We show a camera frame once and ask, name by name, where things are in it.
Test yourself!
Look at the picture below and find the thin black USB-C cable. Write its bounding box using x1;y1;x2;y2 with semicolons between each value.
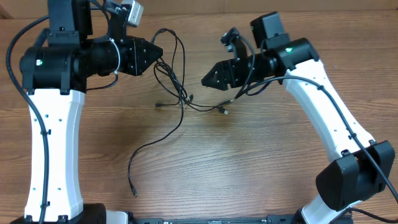
127;28;187;198

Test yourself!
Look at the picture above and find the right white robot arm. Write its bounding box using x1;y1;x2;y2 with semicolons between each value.
201;12;395;223

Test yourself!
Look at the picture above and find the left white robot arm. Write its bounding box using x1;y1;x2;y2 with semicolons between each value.
18;1;163;223

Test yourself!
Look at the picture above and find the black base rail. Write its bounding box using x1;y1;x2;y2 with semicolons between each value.
130;215;294;224

